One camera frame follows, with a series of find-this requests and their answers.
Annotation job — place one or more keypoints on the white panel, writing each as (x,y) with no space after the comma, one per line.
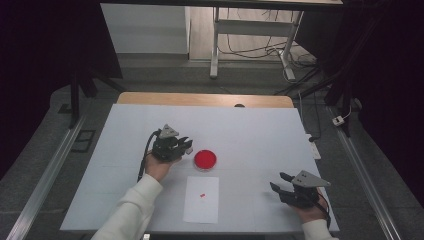
(146,30)

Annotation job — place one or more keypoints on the white plug adapter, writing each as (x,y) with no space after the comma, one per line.
(338,120)

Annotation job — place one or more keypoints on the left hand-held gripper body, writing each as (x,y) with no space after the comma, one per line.
(166,148)

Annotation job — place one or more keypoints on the dark curtain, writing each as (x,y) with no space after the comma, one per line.
(33,66)
(393,83)

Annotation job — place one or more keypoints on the person's left hand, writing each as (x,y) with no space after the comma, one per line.
(156,168)

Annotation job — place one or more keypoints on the person's right hand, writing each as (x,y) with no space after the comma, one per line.
(311,215)

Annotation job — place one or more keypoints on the white paper sheet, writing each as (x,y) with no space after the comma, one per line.
(201,210)

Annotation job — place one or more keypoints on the small dark knob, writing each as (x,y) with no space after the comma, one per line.
(239,105)

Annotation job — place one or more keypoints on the aluminium rail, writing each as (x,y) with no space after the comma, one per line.
(366,186)
(43,186)

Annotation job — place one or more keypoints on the red petri dish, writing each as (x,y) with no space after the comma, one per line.
(205,159)

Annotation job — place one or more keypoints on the large white board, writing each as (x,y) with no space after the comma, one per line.
(253,133)

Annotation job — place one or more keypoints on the white desk frame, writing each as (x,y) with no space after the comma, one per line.
(253,28)

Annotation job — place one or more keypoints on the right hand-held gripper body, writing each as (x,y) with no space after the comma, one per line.
(301,193)

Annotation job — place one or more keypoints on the wooden table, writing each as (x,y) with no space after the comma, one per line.
(200,99)

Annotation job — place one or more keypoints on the black tripod stand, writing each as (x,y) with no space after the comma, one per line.
(75,100)

